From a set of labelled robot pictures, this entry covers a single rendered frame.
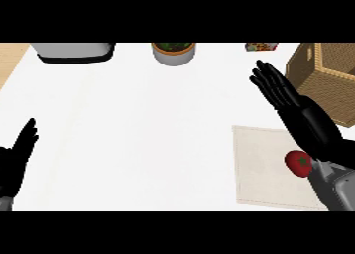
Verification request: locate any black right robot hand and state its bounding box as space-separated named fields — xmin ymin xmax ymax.
xmin=249 ymin=60 xmax=355 ymax=174

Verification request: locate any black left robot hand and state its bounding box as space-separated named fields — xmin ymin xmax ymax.
xmin=0 ymin=117 xmax=41 ymax=206

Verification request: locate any red tomato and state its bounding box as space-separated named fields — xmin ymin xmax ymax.
xmin=283 ymin=150 xmax=315 ymax=179

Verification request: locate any wicker basket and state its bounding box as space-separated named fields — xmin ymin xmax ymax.
xmin=284 ymin=42 xmax=355 ymax=129

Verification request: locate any beige placemat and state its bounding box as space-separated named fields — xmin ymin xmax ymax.
xmin=231 ymin=124 xmax=330 ymax=211

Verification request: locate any small colourful box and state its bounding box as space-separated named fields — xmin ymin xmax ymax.
xmin=244 ymin=42 xmax=280 ymax=53

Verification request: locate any grey plant pot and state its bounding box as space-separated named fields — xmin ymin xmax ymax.
xmin=151 ymin=42 xmax=199 ymax=67

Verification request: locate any grey appliance with black base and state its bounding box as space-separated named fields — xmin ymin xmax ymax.
xmin=30 ymin=42 xmax=117 ymax=64

